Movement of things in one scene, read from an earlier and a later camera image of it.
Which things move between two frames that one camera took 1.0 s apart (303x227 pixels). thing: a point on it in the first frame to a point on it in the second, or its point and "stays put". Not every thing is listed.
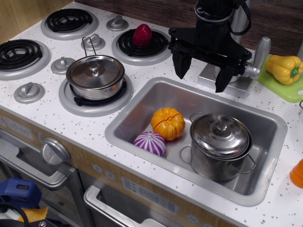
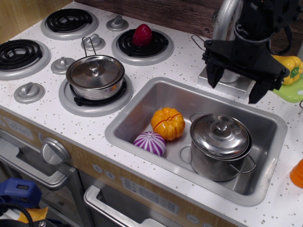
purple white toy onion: (151, 142) stays put
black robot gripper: (210, 42) to (250, 59)
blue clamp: (23, 193) stays put
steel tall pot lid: (219, 135) stays put
